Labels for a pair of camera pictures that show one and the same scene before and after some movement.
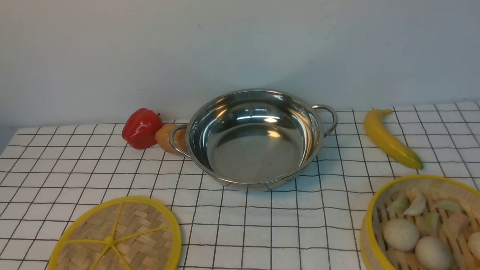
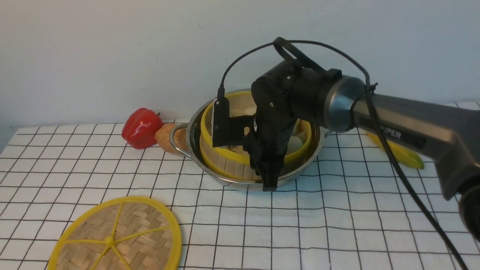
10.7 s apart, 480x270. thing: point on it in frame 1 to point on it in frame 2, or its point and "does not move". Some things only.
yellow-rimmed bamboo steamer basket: [423, 222] to [234, 159]
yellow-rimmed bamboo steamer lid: [128, 233] does not move
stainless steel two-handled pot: [254, 140] does not move
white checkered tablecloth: [314, 224] does not move
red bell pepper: [140, 128] does not move
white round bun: [432, 253] to [294, 143]
